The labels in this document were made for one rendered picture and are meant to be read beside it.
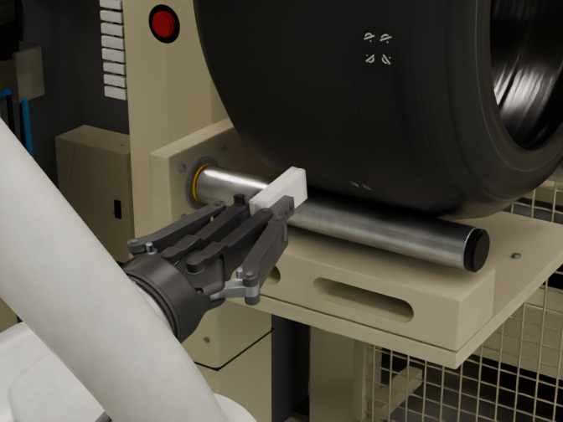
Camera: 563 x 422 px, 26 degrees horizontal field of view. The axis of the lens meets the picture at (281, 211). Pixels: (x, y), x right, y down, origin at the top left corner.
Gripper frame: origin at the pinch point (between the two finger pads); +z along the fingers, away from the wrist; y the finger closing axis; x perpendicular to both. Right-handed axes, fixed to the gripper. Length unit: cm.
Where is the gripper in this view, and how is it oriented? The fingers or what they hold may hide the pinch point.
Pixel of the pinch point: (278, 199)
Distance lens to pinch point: 106.5
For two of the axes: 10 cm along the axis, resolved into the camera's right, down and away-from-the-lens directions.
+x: 0.8, 8.7, 4.9
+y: -8.4, -2.1, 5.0
